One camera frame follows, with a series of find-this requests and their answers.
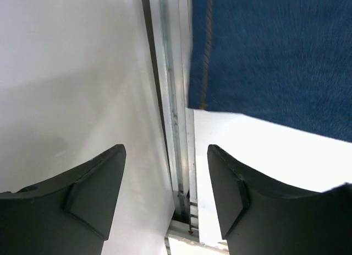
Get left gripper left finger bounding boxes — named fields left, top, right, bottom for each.
left=1, top=144, right=126, bottom=254

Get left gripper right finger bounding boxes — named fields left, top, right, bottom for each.
left=207, top=145, right=351, bottom=254

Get dark blue denim trousers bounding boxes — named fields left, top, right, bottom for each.
left=188, top=0, right=351, bottom=142

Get left aluminium table rail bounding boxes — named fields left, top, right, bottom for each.
left=142, top=0, right=199, bottom=241

